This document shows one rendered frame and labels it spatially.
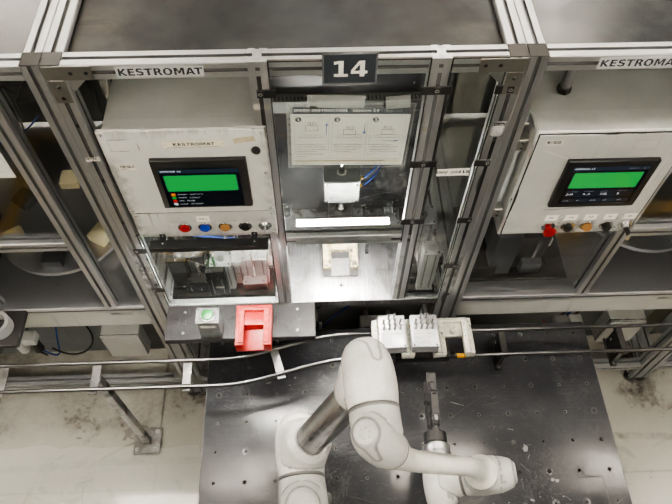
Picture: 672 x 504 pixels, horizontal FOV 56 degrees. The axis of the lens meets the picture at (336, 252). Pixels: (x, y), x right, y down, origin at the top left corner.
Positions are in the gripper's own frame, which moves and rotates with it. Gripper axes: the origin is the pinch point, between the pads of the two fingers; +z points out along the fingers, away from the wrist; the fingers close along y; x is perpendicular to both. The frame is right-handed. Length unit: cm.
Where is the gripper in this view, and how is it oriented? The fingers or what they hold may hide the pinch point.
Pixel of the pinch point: (429, 384)
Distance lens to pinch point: 225.1
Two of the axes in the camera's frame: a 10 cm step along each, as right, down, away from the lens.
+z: -0.2, -8.4, 5.5
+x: -10.0, 0.1, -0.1
